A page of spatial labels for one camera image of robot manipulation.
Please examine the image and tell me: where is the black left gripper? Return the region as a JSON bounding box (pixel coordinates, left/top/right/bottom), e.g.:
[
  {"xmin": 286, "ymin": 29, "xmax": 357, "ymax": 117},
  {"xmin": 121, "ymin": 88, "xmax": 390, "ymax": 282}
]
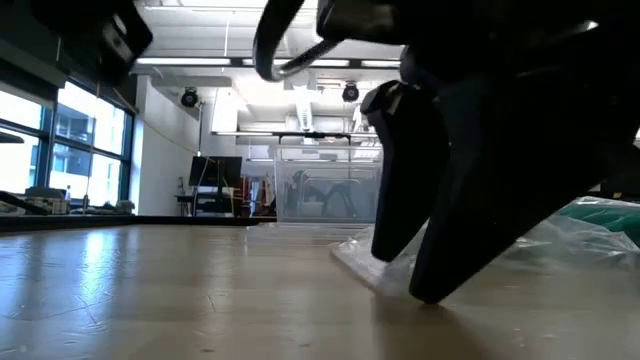
[{"xmin": 29, "ymin": 0, "xmax": 154, "ymax": 87}]

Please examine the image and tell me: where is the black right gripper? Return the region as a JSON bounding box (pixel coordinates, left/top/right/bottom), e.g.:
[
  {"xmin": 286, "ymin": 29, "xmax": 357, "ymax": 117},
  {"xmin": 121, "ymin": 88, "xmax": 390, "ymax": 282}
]
[{"xmin": 399, "ymin": 0, "xmax": 640, "ymax": 109}]

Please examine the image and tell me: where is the clear plastic storage box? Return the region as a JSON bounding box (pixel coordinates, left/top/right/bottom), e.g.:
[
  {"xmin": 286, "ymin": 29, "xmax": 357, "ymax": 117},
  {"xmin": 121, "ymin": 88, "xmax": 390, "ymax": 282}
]
[{"xmin": 273, "ymin": 144, "xmax": 385, "ymax": 224}]

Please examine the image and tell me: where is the large clear plastic bag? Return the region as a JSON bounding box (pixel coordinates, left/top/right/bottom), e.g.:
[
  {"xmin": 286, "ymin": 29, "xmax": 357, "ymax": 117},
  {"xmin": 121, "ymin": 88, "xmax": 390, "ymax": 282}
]
[{"xmin": 499, "ymin": 195, "xmax": 640, "ymax": 269}]

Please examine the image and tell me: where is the small clear plastic bag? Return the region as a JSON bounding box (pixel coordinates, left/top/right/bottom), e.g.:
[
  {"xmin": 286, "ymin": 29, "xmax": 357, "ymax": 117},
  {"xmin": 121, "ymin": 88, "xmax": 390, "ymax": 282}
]
[{"xmin": 329, "ymin": 222, "xmax": 506, "ymax": 299}]

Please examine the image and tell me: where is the green bandage roll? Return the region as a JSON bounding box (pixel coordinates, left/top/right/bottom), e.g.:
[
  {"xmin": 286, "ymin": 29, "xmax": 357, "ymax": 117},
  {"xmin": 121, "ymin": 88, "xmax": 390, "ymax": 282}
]
[{"xmin": 557, "ymin": 201, "xmax": 640, "ymax": 247}]

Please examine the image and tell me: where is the long ceiling light strip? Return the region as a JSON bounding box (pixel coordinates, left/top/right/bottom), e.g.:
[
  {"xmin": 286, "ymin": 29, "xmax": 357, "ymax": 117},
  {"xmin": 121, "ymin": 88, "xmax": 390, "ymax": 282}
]
[{"xmin": 134, "ymin": 56, "xmax": 402, "ymax": 70}]

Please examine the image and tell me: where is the background desk with monitor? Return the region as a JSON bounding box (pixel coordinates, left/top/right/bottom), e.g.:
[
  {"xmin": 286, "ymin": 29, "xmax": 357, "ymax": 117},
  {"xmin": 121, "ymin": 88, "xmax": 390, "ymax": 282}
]
[{"xmin": 174, "ymin": 154, "xmax": 277, "ymax": 217}]

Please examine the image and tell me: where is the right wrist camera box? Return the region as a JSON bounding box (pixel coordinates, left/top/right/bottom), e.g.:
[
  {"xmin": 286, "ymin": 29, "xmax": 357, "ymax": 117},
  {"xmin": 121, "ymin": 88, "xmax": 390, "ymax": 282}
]
[{"xmin": 316, "ymin": 0, "xmax": 407, "ymax": 47}]

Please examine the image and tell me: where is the thick black gripper cable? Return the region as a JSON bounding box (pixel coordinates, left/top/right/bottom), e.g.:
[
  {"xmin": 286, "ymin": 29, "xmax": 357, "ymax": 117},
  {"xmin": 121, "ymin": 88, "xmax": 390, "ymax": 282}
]
[{"xmin": 252, "ymin": 0, "xmax": 346, "ymax": 84}]

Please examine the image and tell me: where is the black aluminium rig frame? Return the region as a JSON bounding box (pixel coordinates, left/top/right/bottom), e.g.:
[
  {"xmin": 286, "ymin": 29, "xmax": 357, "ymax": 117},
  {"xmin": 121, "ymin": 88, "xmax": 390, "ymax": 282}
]
[{"xmin": 0, "ymin": 214, "xmax": 277, "ymax": 234}]

